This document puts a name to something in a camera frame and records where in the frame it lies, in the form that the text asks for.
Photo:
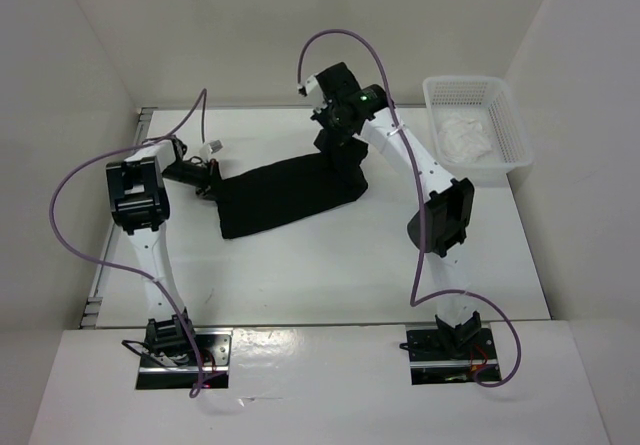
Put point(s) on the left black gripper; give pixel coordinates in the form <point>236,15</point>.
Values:
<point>209,177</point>

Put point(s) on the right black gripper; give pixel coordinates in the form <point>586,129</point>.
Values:
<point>321,115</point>

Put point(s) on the black tank top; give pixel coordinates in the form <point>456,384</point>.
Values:
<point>290,190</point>

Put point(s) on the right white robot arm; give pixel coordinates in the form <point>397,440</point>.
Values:
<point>439,227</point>

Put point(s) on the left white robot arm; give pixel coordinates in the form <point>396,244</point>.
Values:
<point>139,205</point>

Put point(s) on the white tank top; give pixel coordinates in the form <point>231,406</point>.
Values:
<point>463,140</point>

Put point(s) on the white plastic basket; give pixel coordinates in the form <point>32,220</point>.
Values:
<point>488,99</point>

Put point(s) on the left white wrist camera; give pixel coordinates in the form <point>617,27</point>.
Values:
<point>209,149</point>

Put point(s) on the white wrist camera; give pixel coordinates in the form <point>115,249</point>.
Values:
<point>209,149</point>
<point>311,90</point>

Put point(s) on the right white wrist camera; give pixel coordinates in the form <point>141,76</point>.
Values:
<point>311,90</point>

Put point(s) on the aluminium table edge rail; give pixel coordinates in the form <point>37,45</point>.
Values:
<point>94,300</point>

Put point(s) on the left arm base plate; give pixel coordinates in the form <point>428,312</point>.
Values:
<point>177,372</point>

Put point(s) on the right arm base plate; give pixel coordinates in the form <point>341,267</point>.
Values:
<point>430,363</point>

